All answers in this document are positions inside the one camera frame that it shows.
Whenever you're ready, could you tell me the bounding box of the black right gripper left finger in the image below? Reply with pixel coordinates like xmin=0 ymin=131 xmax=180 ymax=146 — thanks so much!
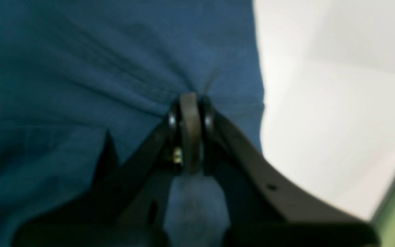
xmin=12 ymin=93 xmax=202 ymax=247

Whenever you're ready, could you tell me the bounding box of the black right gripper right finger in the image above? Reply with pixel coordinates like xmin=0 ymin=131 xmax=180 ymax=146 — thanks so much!
xmin=201 ymin=97 xmax=380 ymax=247

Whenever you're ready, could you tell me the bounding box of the dark blue t-shirt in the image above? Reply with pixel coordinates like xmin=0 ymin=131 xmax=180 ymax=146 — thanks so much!
xmin=0 ymin=0 xmax=264 ymax=247

